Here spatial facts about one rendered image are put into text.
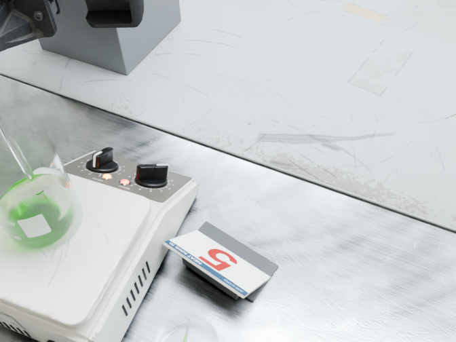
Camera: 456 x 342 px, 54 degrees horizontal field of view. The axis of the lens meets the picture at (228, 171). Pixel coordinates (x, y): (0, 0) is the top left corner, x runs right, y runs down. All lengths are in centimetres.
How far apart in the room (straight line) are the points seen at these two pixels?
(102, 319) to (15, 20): 22
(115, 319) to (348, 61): 48
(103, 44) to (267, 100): 23
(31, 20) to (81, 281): 19
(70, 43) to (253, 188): 35
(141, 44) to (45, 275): 40
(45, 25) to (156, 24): 39
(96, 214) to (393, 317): 28
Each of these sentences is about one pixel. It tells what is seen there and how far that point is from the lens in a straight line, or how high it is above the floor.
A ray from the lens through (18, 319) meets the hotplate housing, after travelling 40.
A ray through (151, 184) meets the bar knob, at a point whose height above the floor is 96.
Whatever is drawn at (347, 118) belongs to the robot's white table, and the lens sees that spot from 59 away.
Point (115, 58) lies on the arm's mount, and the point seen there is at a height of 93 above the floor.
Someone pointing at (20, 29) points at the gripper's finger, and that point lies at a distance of 32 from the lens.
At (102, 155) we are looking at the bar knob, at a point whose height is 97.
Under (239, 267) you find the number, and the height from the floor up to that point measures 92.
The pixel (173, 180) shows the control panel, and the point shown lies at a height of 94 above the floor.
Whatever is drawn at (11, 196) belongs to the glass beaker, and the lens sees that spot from 33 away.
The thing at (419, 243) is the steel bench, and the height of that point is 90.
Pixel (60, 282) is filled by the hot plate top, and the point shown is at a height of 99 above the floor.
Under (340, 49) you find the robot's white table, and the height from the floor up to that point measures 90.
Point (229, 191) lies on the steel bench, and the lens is 50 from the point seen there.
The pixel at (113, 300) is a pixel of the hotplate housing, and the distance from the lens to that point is 37.
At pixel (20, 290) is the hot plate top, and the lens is 37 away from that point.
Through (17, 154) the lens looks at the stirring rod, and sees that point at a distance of 35.
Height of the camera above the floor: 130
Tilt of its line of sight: 50 degrees down
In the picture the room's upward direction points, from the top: 1 degrees counter-clockwise
